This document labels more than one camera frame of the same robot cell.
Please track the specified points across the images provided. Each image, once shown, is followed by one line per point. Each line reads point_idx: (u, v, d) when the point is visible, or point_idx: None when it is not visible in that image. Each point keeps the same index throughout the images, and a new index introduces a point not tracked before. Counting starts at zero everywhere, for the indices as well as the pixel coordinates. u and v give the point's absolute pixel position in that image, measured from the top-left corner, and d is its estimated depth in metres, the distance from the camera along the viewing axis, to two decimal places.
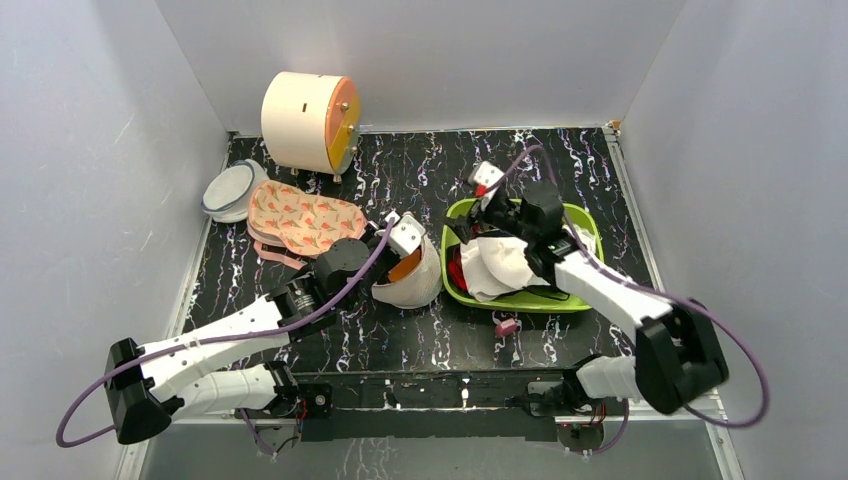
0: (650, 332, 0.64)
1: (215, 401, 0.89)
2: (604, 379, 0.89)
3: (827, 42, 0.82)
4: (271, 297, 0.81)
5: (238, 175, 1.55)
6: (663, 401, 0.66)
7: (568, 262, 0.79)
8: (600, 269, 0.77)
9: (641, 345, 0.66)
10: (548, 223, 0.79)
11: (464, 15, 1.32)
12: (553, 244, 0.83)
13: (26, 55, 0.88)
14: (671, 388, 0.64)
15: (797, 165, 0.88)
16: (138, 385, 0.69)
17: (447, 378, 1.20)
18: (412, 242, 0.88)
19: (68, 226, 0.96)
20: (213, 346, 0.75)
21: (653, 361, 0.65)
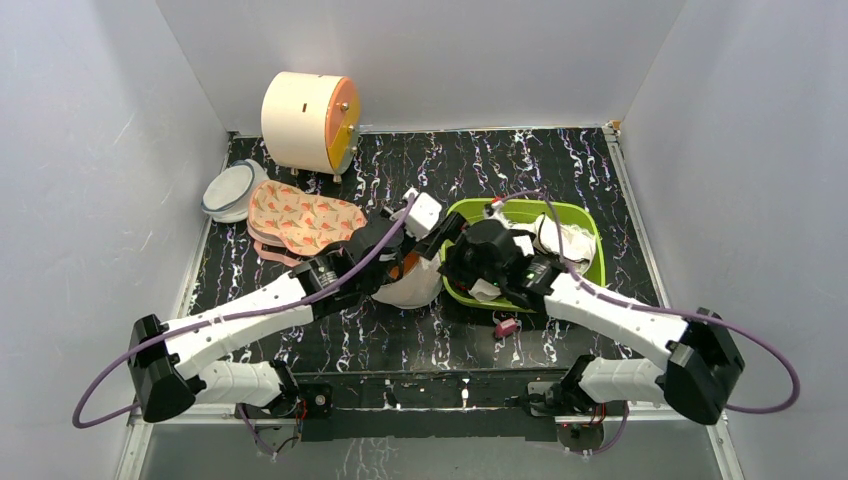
0: (681, 359, 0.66)
1: (227, 392, 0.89)
2: (612, 387, 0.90)
3: (828, 41, 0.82)
4: (294, 274, 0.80)
5: (238, 175, 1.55)
6: (702, 414, 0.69)
7: (559, 292, 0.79)
8: (597, 293, 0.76)
9: (674, 374, 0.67)
10: (506, 253, 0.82)
11: (464, 15, 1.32)
12: (530, 272, 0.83)
13: (25, 54, 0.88)
14: (709, 404, 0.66)
15: (797, 165, 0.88)
16: (162, 360, 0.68)
17: (447, 378, 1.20)
18: (431, 218, 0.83)
19: (68, 226, 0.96)
20: (239, 323, 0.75)
21: (688, 386, 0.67)
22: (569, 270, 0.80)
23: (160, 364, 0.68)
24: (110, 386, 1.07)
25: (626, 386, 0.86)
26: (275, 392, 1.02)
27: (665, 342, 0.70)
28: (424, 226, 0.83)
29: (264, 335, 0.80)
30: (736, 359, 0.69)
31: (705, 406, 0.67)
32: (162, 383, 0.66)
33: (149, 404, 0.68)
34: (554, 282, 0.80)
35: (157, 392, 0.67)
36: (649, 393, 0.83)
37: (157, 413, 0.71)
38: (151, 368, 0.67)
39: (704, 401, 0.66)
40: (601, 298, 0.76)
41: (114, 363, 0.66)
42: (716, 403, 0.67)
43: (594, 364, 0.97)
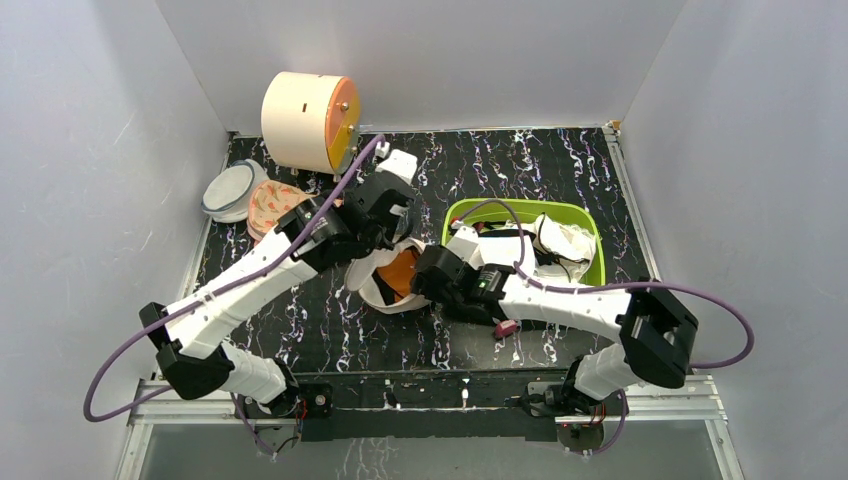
0: (635, 332, 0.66)
1: (244, 380, 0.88)
2: (600, 380, 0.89)
3: (827, 42, 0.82)
4: (280, 228, 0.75)
5: (238, 175, 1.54)
6: (667, 379, 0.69)
7: (511, 294, 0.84)
8: (545, 287, 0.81)
9: (633, 348, 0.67)
10: (452, 270, 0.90)
11: (464, 16, 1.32)
12: (483, 282, 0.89)
13: (26, 56, 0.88)
14: (671, 368, 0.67)
15: (797, 165, 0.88)
16: (166, 348, 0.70)
17: (447, 378, 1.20)
18: (409, 167, 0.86)
19: (68, 226, 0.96)
20: (231, 294, 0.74)
21: (649, 356, 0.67)
22: (518, 271, 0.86)
23: (166, 352, 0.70)
24: (110, 386, 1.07)
25: (613, 375, 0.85)
26: (280, 389, 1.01)
27: (614, 316, 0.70)
28: (405, 175, 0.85)
29: (267, 298, 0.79)
30: (685, 317, 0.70)
31: (669, 371, 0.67)
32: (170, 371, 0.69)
33: (175, 386, 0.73)
34: (504, 286, 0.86)
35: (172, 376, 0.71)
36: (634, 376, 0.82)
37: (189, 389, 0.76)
38: (158, 356, 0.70)
39: (666, 367, 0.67)
40: (549, 290, 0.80)
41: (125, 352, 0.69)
42: (677, 367, 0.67)
43: (583, 362, 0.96)
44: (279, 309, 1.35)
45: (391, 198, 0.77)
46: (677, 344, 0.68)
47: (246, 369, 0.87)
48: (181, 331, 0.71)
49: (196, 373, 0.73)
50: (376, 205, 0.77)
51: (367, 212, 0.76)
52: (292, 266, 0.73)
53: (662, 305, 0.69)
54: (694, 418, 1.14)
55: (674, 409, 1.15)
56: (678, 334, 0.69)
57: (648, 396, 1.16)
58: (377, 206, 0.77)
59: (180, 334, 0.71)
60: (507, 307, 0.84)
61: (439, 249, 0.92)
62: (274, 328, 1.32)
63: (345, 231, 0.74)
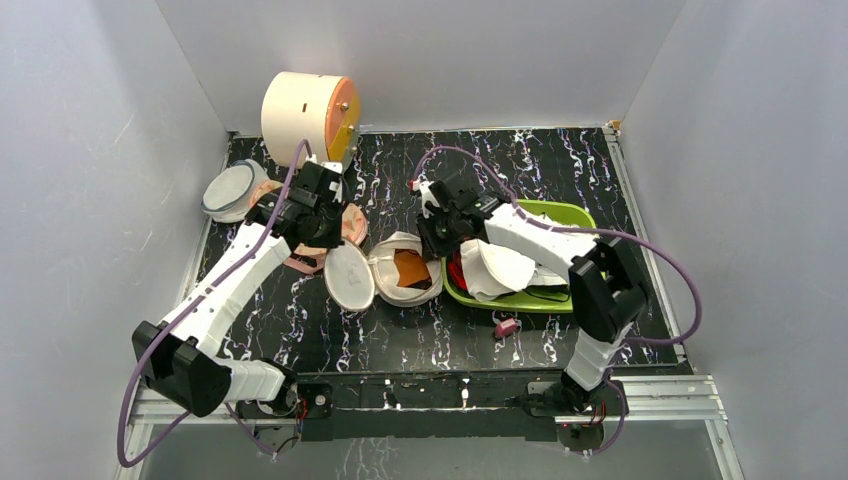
0: (582, 270, 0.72)
1: (245, 383, 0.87)
2: (579, 357, 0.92)
3: (827, 42, 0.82)
4: (251, 221, 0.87)
5: (238, 175, 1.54)
6: (601, 330, 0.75)
7: (497, 218, 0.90)
8: (526, 219, 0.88)
9: (576, 283, 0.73)
10: (455, 190, 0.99)
11: (464, 15, 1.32)
12: (479, 204, 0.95)
13: (25, 55, 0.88)
14: (605, 316, 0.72)
15: (797, 165, 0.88)
16: (182, 347, 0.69)
17: (447, 378, 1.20)
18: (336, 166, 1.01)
19: (68, 226, 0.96)
20: (229, 283, 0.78)
21: (588, 297, 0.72)
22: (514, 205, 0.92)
23: (185, 348, 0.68)
24: (110, 386, 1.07)
25: (580, 343, 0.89)
26: (280, 378, 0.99)
27: (571, 256, 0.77)
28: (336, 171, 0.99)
29: (257, 285, 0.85)
30: (637, 282, 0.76)
31: (602, 313, 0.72)
32: (193, 366, 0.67)
33: (196, 392, 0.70)
34: (495, 210, 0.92)
35: (194, 376, 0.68)
36: (595, 344, 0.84)
37: (204, 399, 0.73)
38: (175, 359, 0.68)
39: (601, 313, 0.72)
40: (529, 223, 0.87)
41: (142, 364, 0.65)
42: (612, 318, 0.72)
43: None
44: (279, 310, 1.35)
45: (326, 177, 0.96)
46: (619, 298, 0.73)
47: (242, 371, 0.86)
48: (190, 328, 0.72)
49: (214, 370, 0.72)
50: (318, 185, 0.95)
51: (313, 193, 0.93)
52: (276, 241, 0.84)
53: (621, 264, 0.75)
54: (694, 418, 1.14)
55: (673, 409, 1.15)
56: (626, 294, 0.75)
57: (648, 397, 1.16)
58: (320, 186, 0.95)
59: (192, 330, 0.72)
60: (490, 228, 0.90)
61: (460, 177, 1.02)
62: (274, 328, 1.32)
63: (303, 208, 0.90)
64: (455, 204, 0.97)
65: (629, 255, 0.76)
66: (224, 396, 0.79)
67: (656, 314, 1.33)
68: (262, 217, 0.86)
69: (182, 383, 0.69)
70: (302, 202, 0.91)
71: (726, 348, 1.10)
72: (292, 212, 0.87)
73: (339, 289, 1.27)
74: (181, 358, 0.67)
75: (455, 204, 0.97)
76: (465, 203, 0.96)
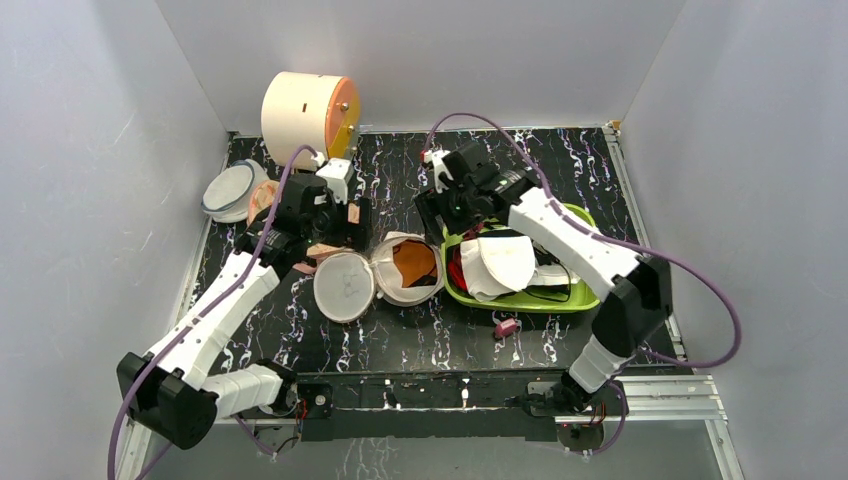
0: (622, 293, 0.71)
1: (239, 397, 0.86)
2: (587, 363, 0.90)
3: (829, 42, 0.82)
4: (240, 249, 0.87)
5: (239, 175, 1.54)
6: (616, 344, 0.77)
7: (526, 206, 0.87)
8: (563, 216, 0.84)
9: (611, 301, 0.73)
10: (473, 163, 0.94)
11: (464, 15, 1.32)
12: (502, 182, 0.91)
13: (26, 55, 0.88)
14: (627, 335, 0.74)
15: (797, 165, 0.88)
16: (168, 379, 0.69)
17: (447, 378, 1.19)
18: (340, 170, 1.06)
19: (68, 225, 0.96)
20: (216, 314, 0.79)
21: (618, 317, 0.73)
22: (544, 191, 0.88)
23: (171, 381, 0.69)
24: (109, 386, 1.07)
25: (590, 351, 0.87)
26: (279, 382, 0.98)
27: (612, 274, 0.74)
28: (336, 175, 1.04)
29: (245, 315, 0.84)
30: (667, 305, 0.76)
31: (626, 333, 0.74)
32: (179, 400, 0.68)
33: (181, 426, 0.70)
34: (523, 195, 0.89)
35: (179, 407, 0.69)
36: (607, 354, 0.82)
37: (189, 432, 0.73)
38: (162, 389, 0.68)
39: (624, 333, 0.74)
40: (565, 220, 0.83)
41: (130, 392, 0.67)
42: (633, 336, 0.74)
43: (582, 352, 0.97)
44: (279, 309, 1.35)
45: (308, 194, 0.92)
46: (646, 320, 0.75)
47: (237, 385, 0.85)
48: (176, 359, 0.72)
49: (199, 404, 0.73)
50: (301, 205, 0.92)
51: (297, 214, 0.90)
52: (264, 270, 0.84)
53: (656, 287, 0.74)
54: (695, 419, 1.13)
55: (674, 409, 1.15)
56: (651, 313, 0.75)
57: (648, 396, 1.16)
58: (303, 205, 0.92)
59: (178, 362, 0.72)
60: (516, 215, 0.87)
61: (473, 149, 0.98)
62: (274, 328, 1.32)
63: (291, 236, 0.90)
64: (474, 179, 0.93)
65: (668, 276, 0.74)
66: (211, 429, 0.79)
67: None
68: (250, 245, 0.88)
69: (167, 416, 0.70)
70: (290, 228, 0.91)
71: (725, 348, 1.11)
72: (281, 242, 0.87)
73: (337, 299, 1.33)
74: (167, 389, 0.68)
75: (474, 179, 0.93)
76: (484, 179, 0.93)
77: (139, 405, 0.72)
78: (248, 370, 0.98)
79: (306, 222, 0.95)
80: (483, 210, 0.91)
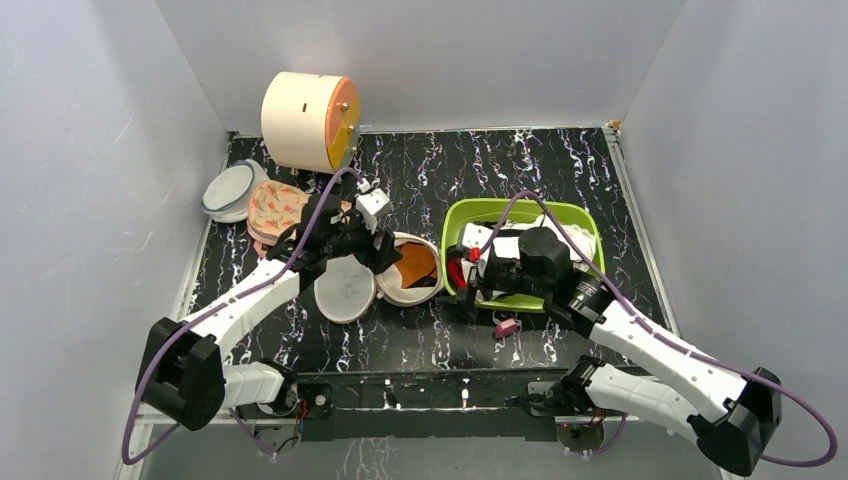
0: (739, 421, 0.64)
1: (241, 392, 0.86)
2: (623, 400, 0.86)
3: (828, 41, 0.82)
4: (272, 256, 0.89)
5: (238, 175, 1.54)
6: (733, 464, 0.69)
7: (611, 322, 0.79)
8: (654, 334, 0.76)
9: (726, 430, 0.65)
10: (559, 270, 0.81)
11: (464, 15, 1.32)
12: (578, 292, 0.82)
13: (26, 55, 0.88)
14: (751, 462, 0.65)
15: (797, 165, 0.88)
16: (198, 343, 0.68)
17: (447, 378, 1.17)
18: (376, 206, 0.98)
19: (68, 225, 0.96)
20: (250, 298, 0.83)
21: (736, 444, 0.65)
22: (624, 304, 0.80)
23: (200, 346, 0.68)
24: (109, 387, 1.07)
25: (645, 409, 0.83)
26: (280, 379, 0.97)
27: (722, 398, 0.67)
28: (368, 211, 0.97)
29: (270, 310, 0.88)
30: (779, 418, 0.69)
31: (746, 460, 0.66)
32: (207, 363, 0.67)
33: (199, 393, 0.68)
34: (606, 309, 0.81)
35: (203, 374, 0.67)
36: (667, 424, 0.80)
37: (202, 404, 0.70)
38: (191, 352, 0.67)
39: (748, 461, 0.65)
40: (656, 339, 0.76)
41: (161, 353, 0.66)
42: (755, 461, 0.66)
43: (607, 373, 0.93)
44: (279, 309, 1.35)
45: (329, 216, 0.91)
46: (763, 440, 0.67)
47: (239, 378, 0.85)
48: (208, 327, 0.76)
49: (216, 375, 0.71)
50: (322, 227, 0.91)
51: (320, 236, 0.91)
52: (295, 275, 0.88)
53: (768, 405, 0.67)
54: None
55: None
56: (765, 429, 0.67)
57: None
58: (324, 224, 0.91)
59: (210, 330, 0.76)
60: (604, 335, 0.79)
61: (555, 241, 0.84)
62: (273, 328, 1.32)
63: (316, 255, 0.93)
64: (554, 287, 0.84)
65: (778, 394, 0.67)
66: (215, 409, 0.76)
67: (655, 315, 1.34)
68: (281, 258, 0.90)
69: (187, 385, 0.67)
70: (315, 247, 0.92)
71: (724, 349, 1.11)
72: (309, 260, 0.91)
73: (335, 300, 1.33)
74: (197, 353, 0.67)
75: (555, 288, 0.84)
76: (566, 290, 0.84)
77: (153, 378, 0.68)
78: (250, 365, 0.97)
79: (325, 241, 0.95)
80: (560, 322, 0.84)
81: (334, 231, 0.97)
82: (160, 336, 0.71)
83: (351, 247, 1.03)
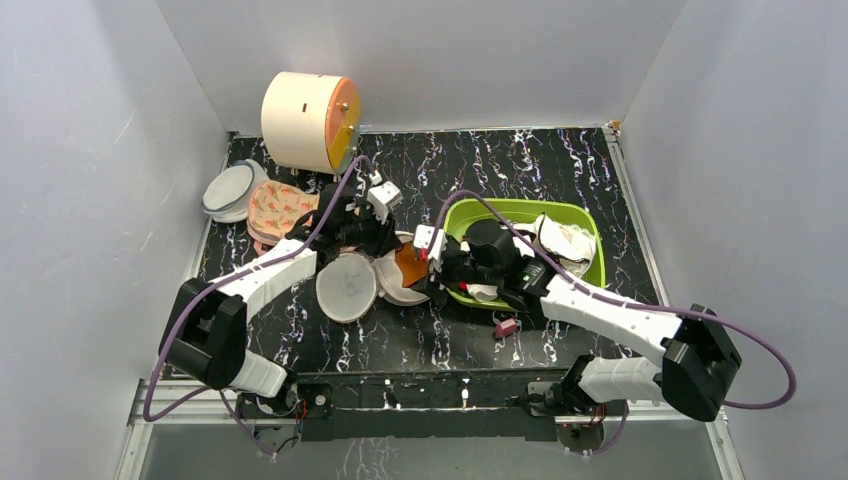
0: (678, 357, 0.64)
1: (251, 371, 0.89)
2: (612, 386, 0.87)
3: (827, 42, 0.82)
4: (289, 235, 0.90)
5: (238, 176, 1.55)
6: (696, 410, 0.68)
7: (554, 293, 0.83)
8: (591, 293, 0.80)
9: (671, 370, 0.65)
10: (504, 254, 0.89)
11: (464, 15, 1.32)
12: (526, 275, 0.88)
13: (26, 55, 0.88)
14: (705, 399, 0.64)
15: (796, 165, 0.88)
16: (227, 299, 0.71)
17: (447, 378, 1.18)
18: (387, 196, 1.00)
19: (68, 225, 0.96)
20: (275, 268, 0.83)
21: (683, 382, 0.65)
22: (562, 274, 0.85)
23: (229, 303, 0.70)
24: (109, 386, 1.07)
25: (628, 386, 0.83)
26: (284, 373, 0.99)
27: (659, 338, 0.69)
28: (380, 199, 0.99)
29: (291, 283, 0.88)
30: (730, 353, 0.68)
31: (702, 400, 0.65)
32: (234, 319, 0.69)
33: (223, 350, 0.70)
34: (549, 284, 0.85)
35: (229, 331, 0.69)
36: (653, 393, 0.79)
37: (223, 364, 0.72)
38: (218, 309, 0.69)
39: (701, 398, 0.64)
40: (594, 298, 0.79)
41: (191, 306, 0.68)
42: (712, 400, 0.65)
43: (594, 363, 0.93)
44: (279, 309, 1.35)
45: (344, 202, 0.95)
46: (717, 377, 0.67)
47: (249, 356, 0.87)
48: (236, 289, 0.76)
49: (239, 336, 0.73)
50: (338, 212, 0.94)
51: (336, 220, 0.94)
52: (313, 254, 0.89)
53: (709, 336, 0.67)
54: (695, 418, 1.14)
55: (673, 409, 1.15)
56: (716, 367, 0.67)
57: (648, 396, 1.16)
58: (339, 210, 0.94)
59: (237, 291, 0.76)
60: (548, 306, 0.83)
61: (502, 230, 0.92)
62: (273, 328, 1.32)
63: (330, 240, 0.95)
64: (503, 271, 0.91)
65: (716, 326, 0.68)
66: (233, 374, 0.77)
67: None
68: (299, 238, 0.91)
69: (213, 340, 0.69)
70: (329, 231, 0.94)
71: None
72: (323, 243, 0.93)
73: (336, 299, 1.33)
74: (225, 309, 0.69)
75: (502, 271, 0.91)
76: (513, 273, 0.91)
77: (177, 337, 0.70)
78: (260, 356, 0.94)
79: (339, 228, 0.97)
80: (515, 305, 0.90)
81: (347, 220, 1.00)
82: (189, 294, 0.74)
83: (361, 239, 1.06)
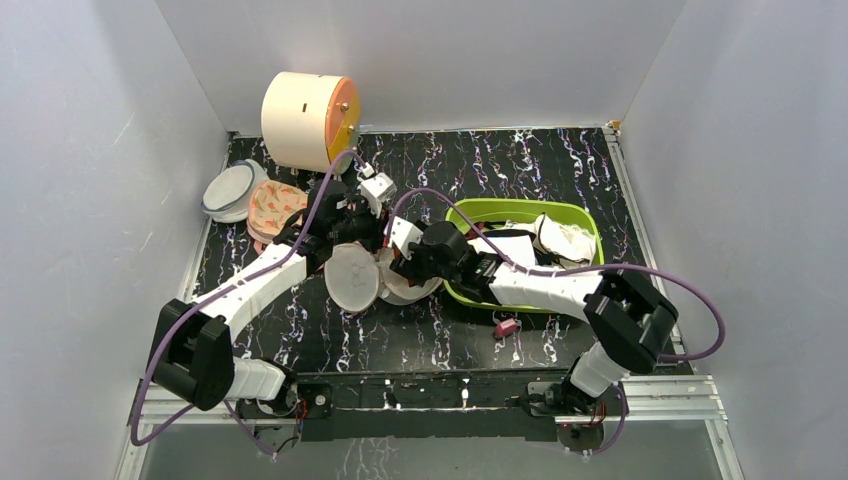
0: (601, 309, 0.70)
1: (247, 379, 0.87)
2: (592, 373, 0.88)
3: (827, 42, 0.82)
4: (279, 240, 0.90)
5: (238, 176, 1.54)
6: (638, 362, 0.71)
7: (500, 278, 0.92)
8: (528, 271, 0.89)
9: (597, 324, 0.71)
10: (458, 251, 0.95)
11: (464, 15, 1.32)
12: (479, 268, 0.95)
13: (26, 56, 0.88)
14: (637, 348, 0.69)
15: (796, 165, 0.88)
16: (209, 323, 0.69)
17: (447, 378, 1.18)
18: (379, 187, 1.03)
19: (68, 226, 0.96)
20: (259, 281, 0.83)
21: (612, 335, 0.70)
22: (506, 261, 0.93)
23: (211, 327, 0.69)
24: (109, 387, 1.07)
25: (599, 365, 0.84)
26: (281, 376, 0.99)
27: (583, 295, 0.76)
28: (371, 191, 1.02)
29: (277, 294, 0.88)
30: (659, 303, 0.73)
31: (633, 350, 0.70)
32: (216, 343, 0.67)
33: (208, 374, 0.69)
34: (497, 271, 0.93)
35: (214, 353, 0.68)
36: (616, 366, 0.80)
37: (211, 387, 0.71)
38: (201, 333, 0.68)
39: (632, 346, 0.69)
40: (532, 274, 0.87)
41: (173, 331, 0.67)
42: (646, 349, 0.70)
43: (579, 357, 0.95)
44: (279, 309, 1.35)
45: (333, 200, 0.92)
46: (649, 328, 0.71)
47: (244, 367, 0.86)
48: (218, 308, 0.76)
49: (225, 356, 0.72)
50: (327, 210, 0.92)
51: (326, 219, 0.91)
52: (301, 260, 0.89)
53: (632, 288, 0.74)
54: (695, 419, 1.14)
55: (674, 409, 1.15)
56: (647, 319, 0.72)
57: (648, 396, 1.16)
58: (329, 209, 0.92)
59: (219, 310, 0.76)
60: (498, 290, 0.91)
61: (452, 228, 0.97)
62: (273, 328, 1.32)
63: (323, 241, 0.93)
64: (460, 266, 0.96)
65: (639, 278, 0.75)
66: (224, 391, 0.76)
67: None
68: (289, 240, 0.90)
69: (197, 365, 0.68)
70: (320, 231, 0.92)
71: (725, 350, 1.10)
72: (315, 244, 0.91)
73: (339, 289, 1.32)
74: (206, 333, 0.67)
75: (459, 266, 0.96)
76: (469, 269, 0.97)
77: (162, 360, 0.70)
78: (254, 361, 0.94)
79: (331, 226, 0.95)
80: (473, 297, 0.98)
81: (339, 218, 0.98)
82: (170, 317, 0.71)
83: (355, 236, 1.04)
